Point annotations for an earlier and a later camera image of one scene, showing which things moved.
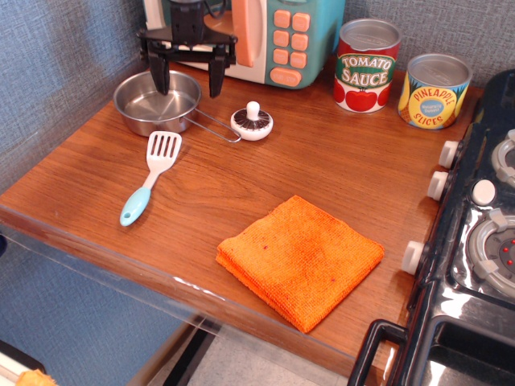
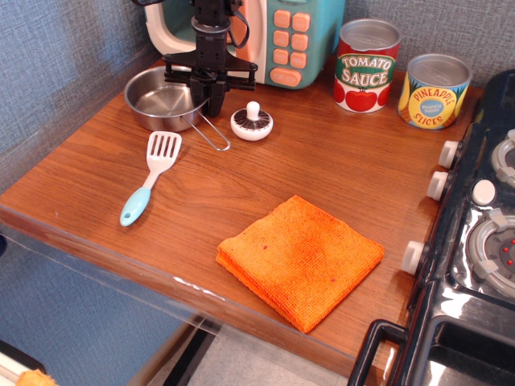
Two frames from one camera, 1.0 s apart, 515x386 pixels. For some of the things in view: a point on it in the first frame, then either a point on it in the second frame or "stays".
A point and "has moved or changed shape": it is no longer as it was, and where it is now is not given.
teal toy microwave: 291,43 stays
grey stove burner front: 492,250 stays
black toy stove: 461,327 stays
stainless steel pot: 143,111 has moved or changed shape
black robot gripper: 188,39 -> 211,61
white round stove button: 484,192 stays
